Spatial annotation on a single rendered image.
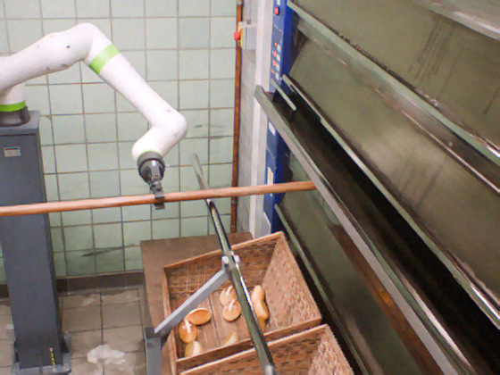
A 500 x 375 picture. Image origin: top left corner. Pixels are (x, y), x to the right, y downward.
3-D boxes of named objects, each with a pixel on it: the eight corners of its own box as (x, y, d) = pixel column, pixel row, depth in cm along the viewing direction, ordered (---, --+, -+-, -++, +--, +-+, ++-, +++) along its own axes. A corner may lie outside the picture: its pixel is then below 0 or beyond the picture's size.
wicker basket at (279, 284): (279, 287, 272) (284, 229, 260) (318, 384, 223) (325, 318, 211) (161, 297, 263) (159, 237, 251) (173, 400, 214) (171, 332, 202)
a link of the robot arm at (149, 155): (134, 176, 231) (133, 152, 226) (168, 173, 233) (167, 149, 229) (136, 183, 225) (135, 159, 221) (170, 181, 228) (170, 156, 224)
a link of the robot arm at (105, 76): (104, 77, 240) (94, 77, 229) (125, 54, 238) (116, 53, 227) (174, 148, 242) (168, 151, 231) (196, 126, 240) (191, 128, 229)
